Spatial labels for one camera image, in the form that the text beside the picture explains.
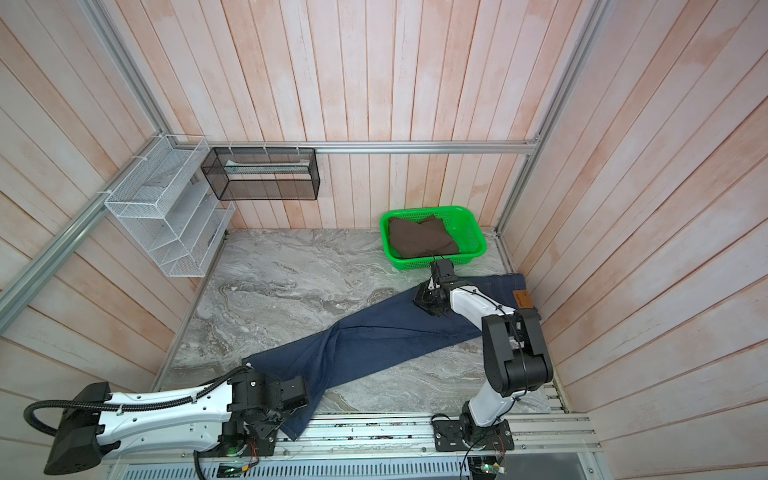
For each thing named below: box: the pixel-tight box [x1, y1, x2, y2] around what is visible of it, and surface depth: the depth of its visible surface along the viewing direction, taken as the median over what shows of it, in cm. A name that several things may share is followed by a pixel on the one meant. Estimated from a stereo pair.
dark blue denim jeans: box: [244, 273, 536, 441], surface depth 88 cm
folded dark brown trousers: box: [389, 214, 460, 259], surface depth 110 cm
